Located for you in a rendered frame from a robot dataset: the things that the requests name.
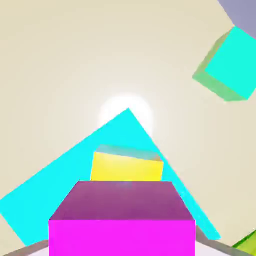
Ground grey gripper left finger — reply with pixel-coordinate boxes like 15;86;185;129
0;239;50;256

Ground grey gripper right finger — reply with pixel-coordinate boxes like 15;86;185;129
195;225;256;256

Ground small magenta cube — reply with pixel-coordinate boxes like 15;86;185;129
48;180;197;256

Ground small yellow cube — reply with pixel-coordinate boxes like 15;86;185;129
90;143;165;182

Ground small turquoise cube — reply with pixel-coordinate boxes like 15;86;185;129
191;25;256;103

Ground large lime green box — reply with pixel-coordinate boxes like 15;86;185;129
231;229;256;255

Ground large cyan box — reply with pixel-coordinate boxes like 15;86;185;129
0;107;222;247

